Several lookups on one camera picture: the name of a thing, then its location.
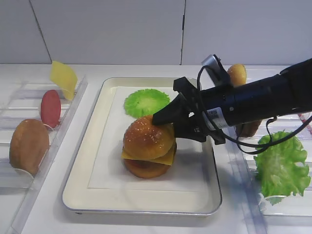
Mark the golden bun right rack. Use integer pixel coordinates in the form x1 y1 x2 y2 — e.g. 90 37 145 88
227 63 247 86

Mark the round green lettuce disc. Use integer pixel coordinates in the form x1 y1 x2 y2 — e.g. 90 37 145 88
124 89 170 118

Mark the bottom burger bun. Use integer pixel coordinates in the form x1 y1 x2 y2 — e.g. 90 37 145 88
123 159 171 179

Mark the clear left acrylic rack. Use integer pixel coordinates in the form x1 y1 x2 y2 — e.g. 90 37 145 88
0 78 88 234

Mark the yellow cheese slice in rack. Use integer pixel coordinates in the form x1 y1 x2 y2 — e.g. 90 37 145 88
50 60 78 101

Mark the orange cheese slice on burger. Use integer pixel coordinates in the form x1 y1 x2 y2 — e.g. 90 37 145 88
121 145 176 166

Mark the clear right acrylic rack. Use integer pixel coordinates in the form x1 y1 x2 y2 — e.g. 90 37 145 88
211 82 312 234

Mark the white paper liner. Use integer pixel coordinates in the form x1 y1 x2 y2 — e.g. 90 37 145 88
89 86 206 192

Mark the red tomato slice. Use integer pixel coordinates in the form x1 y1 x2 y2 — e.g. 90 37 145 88
40 90 61 128

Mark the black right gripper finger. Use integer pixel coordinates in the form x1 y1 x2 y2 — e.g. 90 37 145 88
152 96 189 125

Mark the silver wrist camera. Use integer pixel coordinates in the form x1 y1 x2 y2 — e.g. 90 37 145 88
202 54 231 86

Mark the green lettuce leaf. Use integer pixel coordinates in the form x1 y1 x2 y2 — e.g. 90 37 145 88
253 136 311 205

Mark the sesame bun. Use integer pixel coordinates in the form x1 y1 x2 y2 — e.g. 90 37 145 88
122 115 176 161

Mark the brown bun left rack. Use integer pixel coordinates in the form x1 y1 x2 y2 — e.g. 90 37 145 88
9 119 49 176

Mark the brown meat patty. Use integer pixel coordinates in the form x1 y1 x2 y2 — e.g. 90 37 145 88
235 120 262 137

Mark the red rail strip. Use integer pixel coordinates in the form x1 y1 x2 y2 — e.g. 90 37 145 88
298 113 312 135

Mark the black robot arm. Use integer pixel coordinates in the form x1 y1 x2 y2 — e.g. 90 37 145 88
152 55 312 144

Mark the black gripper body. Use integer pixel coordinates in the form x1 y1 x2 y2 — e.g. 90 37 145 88
173 77 226 144

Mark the black cable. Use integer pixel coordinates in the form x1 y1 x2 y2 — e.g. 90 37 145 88
195 64 312 153

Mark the clear acrylic rack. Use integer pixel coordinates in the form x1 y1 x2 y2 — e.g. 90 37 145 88
211 82 312 234
0 78 88 234

